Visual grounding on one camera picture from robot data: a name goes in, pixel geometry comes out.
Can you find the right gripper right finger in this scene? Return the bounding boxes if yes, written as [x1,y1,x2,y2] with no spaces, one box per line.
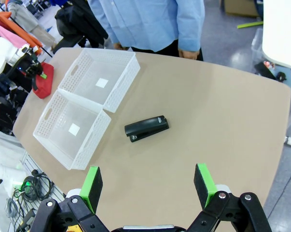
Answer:
[187,163,273,232]

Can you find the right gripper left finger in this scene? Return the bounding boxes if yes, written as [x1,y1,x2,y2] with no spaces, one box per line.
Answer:
[30,166,111,232]

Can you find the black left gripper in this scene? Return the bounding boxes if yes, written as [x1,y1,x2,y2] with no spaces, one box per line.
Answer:
[16,53,48,92]

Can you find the red zipper pencil pouch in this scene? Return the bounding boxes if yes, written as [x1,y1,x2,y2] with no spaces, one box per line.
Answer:
[31,62,55,100]

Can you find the black stapler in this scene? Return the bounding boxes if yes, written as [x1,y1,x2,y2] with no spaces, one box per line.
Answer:
[124,115,170,143]

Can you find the person's left forearm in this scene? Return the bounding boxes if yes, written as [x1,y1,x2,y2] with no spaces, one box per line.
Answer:
[176,0,206,52]

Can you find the person's right hand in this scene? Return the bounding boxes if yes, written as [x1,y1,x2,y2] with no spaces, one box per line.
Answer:
[113,42,130,51]

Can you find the person's left hand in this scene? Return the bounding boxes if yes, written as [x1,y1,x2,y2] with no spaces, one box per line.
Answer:
[178,48,198,60]

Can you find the white perforated plastic basket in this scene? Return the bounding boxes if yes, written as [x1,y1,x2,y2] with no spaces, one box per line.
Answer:
[57,47,141,114]
[32,89,112,171]

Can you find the orange fabric bar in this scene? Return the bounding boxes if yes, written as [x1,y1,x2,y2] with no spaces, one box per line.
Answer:
[0,12,43,55]

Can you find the pink cloth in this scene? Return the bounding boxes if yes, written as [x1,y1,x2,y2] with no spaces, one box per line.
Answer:
[0,19,28,49]

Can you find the grey slotted platform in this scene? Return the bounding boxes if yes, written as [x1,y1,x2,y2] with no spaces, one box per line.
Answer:
[5,152,67,232]

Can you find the background person beige clothes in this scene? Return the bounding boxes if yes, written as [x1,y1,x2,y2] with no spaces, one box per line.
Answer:
[6,0,56,49]

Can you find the black backpack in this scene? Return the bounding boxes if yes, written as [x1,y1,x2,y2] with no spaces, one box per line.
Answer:
[55,0,109,49]

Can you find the person in blue shirt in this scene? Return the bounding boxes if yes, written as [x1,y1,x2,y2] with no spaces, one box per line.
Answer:
[87,0,206,61]

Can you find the black flat device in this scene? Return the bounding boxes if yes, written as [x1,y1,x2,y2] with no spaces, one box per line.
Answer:
[255,62,277,80]

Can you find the green stick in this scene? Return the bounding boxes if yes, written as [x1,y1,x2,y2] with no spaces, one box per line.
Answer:
[236,21,264,29]

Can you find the white table top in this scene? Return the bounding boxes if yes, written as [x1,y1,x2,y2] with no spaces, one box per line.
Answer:
[261,0,291,72]

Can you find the cardboard box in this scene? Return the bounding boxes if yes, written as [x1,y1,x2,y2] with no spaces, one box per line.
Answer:
[223,0,260,17]

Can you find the black cable bundle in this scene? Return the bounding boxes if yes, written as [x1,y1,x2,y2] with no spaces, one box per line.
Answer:
[5,169,55,218]

